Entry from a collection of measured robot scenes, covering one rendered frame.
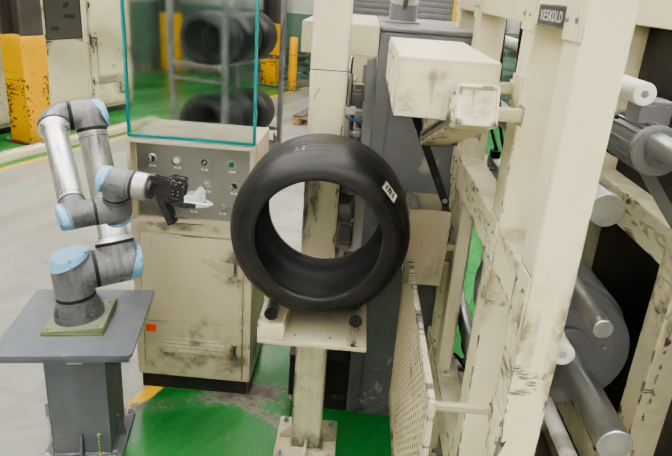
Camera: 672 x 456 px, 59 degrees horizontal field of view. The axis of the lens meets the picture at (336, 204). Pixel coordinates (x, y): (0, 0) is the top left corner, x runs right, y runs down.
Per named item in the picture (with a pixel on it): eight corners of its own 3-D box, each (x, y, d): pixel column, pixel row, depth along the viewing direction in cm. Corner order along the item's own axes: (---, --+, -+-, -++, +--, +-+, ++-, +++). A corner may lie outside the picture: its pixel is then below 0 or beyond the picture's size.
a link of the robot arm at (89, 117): (99, 285, 241) (63, 104, 238) (143, 275, 249) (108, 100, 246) (102, 288, 227) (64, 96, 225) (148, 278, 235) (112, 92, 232)
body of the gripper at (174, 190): (183, 184, 187) (146, 177, 187) (181, 209, 190) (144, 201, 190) (190, 177, 194) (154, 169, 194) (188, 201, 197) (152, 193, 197)
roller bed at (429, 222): (398, 260, 239) (406, 191, 229) (435, 263, 239) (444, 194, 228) (401, 283, 221) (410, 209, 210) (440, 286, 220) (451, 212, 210)
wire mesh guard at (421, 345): (388, 398, 250) (406, 249, 226) (392, 398, 250) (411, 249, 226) (398, 605, 166) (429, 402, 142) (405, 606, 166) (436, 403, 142)
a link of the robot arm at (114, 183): (105, 181, 199) (102, 157, 193) (141, 188, 199) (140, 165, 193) (93, 198, 192) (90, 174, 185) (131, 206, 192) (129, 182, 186)
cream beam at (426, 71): (383, 81, 201) (388, 36, 196) (457, 86, 200) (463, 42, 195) (389, 117, 144) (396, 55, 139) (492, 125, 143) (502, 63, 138)
